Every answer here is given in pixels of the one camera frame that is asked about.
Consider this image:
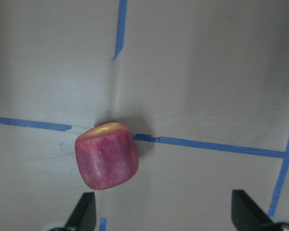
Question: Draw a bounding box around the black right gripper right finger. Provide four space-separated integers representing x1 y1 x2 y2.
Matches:
231 190 289 231

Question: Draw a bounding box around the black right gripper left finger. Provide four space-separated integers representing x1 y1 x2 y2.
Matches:
64 192 96 231

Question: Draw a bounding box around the red apple with yellow spot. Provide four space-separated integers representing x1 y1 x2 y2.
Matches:
75 122 139 190

